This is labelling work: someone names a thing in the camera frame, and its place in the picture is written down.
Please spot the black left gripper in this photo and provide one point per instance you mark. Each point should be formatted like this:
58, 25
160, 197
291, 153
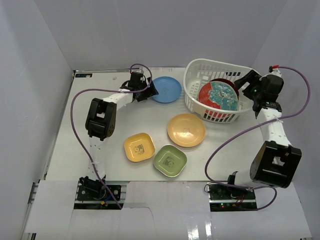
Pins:
150, 89

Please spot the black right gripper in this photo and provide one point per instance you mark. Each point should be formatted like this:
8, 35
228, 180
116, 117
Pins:
252, 77

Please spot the dark red rimmed plate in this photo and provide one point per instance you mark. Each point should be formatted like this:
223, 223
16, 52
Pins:
231, 84

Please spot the red teal flower plate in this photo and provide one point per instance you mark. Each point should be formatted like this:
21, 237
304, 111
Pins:
219, 95

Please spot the white plastic dish bin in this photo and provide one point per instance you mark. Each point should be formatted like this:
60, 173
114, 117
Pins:
201, 71

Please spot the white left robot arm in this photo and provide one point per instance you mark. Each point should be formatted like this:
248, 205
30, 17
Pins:
100, 124

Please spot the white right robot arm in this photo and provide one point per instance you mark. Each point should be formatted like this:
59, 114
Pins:
277, 160

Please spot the light blue round plate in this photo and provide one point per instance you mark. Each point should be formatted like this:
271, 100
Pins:
168, 88

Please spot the paper sheets behind table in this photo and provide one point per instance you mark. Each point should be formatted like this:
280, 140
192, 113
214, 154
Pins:
167, 69

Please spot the orange round plate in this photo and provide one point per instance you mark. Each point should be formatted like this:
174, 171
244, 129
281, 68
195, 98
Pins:
186, 130

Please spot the yellow square panda dish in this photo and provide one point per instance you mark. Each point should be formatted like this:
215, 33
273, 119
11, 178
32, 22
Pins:
139, 147

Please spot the green square panda dish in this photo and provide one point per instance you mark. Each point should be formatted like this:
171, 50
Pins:
170, 161

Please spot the black label sticker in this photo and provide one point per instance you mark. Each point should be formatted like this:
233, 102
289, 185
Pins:
83, 75

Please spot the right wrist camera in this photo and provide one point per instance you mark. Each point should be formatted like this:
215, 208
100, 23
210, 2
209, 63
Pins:
274, 70

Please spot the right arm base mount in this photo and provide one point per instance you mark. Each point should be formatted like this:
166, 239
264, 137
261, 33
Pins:
226, 199

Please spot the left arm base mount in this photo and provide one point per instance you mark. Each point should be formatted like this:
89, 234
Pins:
92, 195

